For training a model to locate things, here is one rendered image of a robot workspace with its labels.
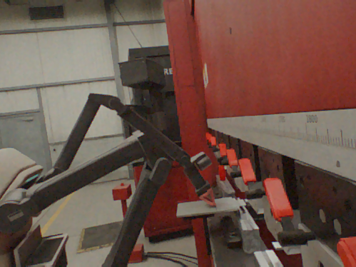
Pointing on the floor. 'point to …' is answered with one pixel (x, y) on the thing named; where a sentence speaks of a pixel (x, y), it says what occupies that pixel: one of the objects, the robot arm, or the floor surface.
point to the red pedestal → (121, 191)
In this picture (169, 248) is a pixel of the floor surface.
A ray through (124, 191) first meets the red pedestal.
